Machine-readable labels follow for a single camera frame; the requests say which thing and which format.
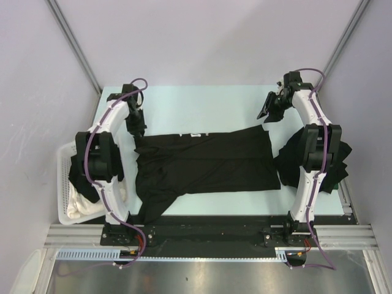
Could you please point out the aluminium frame rail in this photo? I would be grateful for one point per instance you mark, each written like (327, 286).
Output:
(346, 237)
(74, 236)

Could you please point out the left aluminium frame rail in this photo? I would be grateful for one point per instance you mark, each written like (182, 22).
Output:
(74, 236)

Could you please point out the black shirt in basket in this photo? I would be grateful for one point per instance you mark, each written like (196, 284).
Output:
(80, 182)

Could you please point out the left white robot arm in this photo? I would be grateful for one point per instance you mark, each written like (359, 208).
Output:
(98, 153)

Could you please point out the white plastic basket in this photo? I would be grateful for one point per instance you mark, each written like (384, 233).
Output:
(64, 155)

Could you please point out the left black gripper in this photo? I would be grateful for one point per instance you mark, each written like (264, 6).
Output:
(139, 129)

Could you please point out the left cable duct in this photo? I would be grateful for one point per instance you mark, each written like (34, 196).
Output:
(104, 255)

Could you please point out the right cable duct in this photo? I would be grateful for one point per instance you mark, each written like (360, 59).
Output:
(292, 254)

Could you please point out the cable duct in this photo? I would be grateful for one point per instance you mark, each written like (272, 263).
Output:
(104, 255)
(292, 254)

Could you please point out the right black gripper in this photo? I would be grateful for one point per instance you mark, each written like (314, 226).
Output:
(274, 116)

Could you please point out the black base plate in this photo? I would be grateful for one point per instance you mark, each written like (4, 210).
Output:
(210, 236)

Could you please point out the stack of folded black shirts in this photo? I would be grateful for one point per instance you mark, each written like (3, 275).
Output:
(288, 167)

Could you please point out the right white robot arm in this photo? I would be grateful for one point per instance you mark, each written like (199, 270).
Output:
(318, 146)

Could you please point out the black printed t shirt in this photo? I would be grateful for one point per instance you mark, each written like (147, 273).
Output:
(170, 166)

